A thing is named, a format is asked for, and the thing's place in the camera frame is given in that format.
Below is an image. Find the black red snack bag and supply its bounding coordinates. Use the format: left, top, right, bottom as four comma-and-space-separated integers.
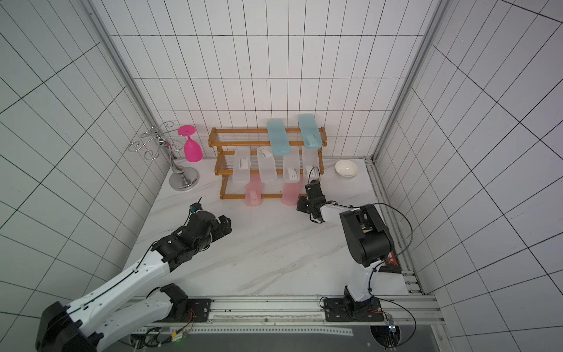
378, 252, 403, 274

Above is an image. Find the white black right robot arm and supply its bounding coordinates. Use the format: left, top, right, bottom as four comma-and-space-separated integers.
297, 180, 394, 323

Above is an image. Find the orange wooden two-tier shelf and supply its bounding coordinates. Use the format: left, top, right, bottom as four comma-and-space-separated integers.
208, 128, 324, 199

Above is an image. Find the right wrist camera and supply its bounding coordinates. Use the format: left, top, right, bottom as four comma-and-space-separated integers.
305, 180, 322, 193

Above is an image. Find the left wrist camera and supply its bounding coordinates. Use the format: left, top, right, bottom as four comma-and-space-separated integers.
189, 202, 202, 214

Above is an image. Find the chrome glass holder stand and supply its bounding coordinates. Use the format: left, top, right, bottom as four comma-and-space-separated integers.
128, 121, 200, 192

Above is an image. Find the pink pencil case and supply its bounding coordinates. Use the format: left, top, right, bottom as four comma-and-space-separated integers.
281, 181, 302, 206
245, 175, 263, 207

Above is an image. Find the magenta plastic goblet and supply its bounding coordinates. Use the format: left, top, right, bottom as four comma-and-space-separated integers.
178, 126, 204, 163

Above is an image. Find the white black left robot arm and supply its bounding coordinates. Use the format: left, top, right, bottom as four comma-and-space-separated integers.
35, 210, 232, 351

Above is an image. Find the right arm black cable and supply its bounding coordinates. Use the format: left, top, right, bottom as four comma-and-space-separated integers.
306, 165, 414, 274

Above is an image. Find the white ceramic bowl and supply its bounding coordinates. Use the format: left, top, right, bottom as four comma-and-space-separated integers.
334, 160, 359, 178

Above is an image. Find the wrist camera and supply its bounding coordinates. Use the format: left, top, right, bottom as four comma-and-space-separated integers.
189, 202, 202, 214
305, 180, 322, 193

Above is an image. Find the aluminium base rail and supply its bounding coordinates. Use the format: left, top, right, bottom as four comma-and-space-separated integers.
89, 294, 445, 337

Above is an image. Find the electronics board with wires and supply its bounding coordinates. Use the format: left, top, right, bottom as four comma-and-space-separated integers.
370, 321, 401, 348

